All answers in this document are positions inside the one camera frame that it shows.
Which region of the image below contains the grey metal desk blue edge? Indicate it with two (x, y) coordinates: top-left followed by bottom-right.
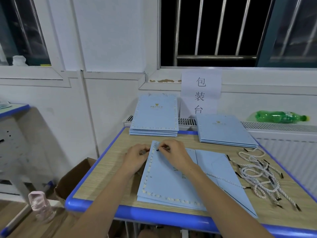
(0, 103), (55, 231)

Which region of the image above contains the person's right forearm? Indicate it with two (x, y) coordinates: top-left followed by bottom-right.
(184, 166), (273, 238)

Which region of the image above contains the brown cardboard box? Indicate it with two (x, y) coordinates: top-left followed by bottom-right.
(54, 157), (97, 201)

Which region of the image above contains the blue-edged wooden desk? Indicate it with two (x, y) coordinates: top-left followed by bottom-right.
(65, 127), (317, 238)

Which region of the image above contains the pile of white twisted ropes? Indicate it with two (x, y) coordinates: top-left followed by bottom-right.
(225, 147), (302, 212)

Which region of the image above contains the white paper sign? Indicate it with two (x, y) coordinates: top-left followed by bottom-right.
(181, 71), (222, 116)

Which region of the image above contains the green plastic bottle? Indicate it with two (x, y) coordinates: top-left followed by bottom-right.
(255, 110), (309, 124)

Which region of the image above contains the person's left hand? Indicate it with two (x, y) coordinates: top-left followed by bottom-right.
(121, 143), (152, 176)

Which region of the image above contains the stack of blue paper bags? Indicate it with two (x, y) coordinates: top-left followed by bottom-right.
(196, 114), (259, 148)

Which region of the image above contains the white framed window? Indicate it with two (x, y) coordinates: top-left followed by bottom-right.
(0, 0), (70, 87)

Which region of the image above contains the person's left forearm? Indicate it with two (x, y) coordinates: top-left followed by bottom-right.
(74, 166), (139, 238)

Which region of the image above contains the pink water bottle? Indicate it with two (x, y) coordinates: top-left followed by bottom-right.
(28, 191), (56, 223)

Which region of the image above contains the teal framed sliding window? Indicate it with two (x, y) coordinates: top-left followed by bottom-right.
(258, 0), (317, 68)

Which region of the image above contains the small white container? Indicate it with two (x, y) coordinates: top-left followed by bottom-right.
(12, 55), (27, 67)

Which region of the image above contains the metal window grille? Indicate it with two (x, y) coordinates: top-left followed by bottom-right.
(161, 0), (273, 67)

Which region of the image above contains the person's right hand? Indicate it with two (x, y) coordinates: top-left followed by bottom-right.
(158, 139), (199, 177)

